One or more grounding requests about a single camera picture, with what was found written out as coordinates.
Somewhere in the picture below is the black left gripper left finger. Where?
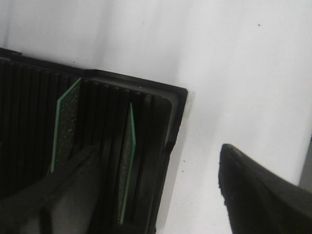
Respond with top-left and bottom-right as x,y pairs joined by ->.
0,147 -> 101,234

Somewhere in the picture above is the green perforated board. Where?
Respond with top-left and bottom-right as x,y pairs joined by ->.
49,78 -> 82,173
117,102 -> 136,225

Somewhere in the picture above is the green perforated board middle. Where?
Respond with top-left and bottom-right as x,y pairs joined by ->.
49,78 -> 82,173

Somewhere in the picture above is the green perforated board front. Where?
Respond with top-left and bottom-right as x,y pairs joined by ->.
117,102 -> 136,225

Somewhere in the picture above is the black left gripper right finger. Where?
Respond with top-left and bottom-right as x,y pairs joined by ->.
218,144 -> 312,234

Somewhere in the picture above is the black slotted board rack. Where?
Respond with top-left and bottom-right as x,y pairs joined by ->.
0,48 -> 188,234

